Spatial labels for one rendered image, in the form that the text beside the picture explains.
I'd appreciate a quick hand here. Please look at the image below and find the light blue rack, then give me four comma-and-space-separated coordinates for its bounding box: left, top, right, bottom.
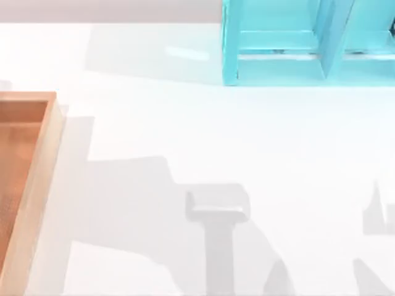
221, 0, 395, 88

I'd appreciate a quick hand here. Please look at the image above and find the shallow salmon-coloured box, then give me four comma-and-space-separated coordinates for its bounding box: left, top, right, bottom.
0, 91, 66, 296

